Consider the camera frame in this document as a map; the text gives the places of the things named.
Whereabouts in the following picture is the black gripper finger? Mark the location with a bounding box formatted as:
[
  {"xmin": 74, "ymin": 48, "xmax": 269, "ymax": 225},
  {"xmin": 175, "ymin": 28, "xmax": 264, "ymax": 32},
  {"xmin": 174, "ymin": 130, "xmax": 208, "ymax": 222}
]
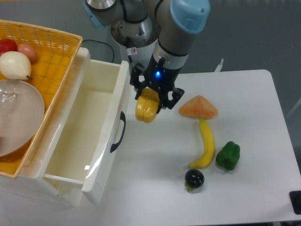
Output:
[
  {"xmin": 130, "ymin": 63, "xmax": 145, "ymax": 100},
  {"xmin": 157, "ymin": 87, "xmax": 184, "ymax": 113}
]

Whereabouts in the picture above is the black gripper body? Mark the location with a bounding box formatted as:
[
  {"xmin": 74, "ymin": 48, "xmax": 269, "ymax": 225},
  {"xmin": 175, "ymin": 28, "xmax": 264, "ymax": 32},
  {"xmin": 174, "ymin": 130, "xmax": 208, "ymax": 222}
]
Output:
[{"xmin": 143, "ymin": 56, "xmax": 180, "ymax": 98}]

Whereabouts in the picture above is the yellow bell pepper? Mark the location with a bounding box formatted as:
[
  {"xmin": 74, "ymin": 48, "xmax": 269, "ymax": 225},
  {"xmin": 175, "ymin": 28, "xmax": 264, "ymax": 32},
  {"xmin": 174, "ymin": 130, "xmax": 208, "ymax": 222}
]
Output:
[{"xmin": 135, "ymin": 88, "xmax": 160, "ymax": 123}]

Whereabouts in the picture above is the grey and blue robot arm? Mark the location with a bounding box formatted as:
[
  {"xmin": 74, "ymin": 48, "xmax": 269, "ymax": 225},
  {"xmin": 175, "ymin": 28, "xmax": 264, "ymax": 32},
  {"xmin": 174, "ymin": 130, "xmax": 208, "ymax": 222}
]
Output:
[{"xmin": 84, "ymin": 0, "xmax": 211, "ymax": 110}]

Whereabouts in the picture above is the green bell pepper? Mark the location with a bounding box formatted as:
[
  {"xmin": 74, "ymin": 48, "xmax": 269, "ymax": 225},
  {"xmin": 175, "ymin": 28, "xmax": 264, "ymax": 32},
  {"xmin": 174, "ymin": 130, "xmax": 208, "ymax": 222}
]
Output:
[{"xmin": 215, "ymin": 141, "xmax": 240, "ymax": 171}]

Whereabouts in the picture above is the open white drawer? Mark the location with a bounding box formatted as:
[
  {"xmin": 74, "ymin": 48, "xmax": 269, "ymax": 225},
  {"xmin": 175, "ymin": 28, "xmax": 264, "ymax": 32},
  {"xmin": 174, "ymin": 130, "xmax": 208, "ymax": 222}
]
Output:
[{"xmin": 44, "ymin": 60, "xmax": 130, "ymax": 203}]

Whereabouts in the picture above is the white drawer cabinet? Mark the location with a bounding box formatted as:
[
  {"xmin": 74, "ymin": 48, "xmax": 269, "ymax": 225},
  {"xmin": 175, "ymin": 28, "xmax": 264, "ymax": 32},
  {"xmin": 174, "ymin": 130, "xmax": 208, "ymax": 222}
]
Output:
[{"xmin": 0, "ymin": 48, "xmax": 90, "ymax": 206}]

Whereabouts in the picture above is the yellow banana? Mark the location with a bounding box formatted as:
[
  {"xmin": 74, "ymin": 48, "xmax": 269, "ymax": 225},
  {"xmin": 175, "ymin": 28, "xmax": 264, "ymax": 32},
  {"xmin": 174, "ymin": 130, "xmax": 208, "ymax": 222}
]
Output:
[{"xmin": 188, "ymin": 119, "xmax": 215, "ymax": 169}]

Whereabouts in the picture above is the yellow woven basket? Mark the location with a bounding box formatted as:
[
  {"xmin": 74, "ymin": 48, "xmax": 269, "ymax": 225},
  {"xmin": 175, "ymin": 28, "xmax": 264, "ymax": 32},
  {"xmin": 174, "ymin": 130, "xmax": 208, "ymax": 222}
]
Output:
[{"xmin": 0, "ymin": 20, "xmax": 83, "ymax": 178}]

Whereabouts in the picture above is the dark purple grape bunch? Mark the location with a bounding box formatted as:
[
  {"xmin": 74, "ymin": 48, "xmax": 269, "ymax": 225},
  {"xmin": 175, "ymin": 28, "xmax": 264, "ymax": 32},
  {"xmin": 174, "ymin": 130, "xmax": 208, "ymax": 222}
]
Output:
[{"xmin": 185, "ymin": 169, "xmax": 205, "ymax": 191}]

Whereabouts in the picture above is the pink peach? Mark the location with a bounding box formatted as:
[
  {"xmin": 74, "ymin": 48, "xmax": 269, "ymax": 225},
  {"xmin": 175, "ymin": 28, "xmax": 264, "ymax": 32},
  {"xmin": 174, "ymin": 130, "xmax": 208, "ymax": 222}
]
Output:
[{"xmin": 17, "ymin": 43, "xmax": 38, "ymax": 64}]

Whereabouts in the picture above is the beige plate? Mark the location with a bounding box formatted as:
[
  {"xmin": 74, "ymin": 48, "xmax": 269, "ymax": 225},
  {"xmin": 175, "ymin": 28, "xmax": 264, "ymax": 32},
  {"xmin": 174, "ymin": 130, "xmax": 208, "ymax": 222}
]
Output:
[{"xmin": 0, "ymin": 80, "xmax": 44, "ymax": 156}]

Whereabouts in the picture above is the white pear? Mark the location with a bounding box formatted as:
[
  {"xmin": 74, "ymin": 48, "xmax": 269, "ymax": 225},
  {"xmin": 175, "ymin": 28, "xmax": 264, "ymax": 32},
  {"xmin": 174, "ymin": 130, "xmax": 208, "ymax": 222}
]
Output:
[{"xmin": 0, "ymin": 51, "xmax": 32, "ymax": 80}]

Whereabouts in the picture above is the red apple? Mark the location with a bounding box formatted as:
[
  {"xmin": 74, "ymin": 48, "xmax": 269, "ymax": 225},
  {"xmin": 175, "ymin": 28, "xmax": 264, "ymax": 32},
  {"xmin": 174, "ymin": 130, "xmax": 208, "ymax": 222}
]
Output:
[{"xmin": 0, "ymin": 39, "xmax": 17, "ymax": 56}]

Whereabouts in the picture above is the black device at table edge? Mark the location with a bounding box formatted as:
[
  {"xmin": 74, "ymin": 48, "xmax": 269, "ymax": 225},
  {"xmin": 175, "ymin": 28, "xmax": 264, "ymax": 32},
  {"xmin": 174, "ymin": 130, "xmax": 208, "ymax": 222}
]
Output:
[{"xmin": 289, "ymin": 191, "xmax": 301, "ymax": 215}]

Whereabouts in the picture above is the black drawer handle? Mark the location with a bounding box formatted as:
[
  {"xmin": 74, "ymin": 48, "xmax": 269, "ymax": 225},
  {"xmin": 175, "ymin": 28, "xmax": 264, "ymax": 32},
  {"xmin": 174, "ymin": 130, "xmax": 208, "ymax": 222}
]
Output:
[{"xmin": 110, "ymin": 111, "xmax": 127, "ymax": 153}]

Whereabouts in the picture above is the white table bracket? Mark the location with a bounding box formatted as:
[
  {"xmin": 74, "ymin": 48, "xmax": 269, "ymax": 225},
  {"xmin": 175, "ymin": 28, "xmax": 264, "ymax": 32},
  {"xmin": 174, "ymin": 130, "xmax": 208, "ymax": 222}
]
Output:
[{"xmin": 214, "ymin": 58, "xmax": 224, "ymax": 73}]

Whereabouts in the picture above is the black cable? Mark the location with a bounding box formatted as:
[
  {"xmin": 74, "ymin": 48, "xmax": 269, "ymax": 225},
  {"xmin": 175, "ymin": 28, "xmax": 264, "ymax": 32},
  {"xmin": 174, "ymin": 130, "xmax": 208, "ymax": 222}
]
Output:
[{"xmin": 81, "ymin": 39, "xmax": 115, "ymax": 63}]

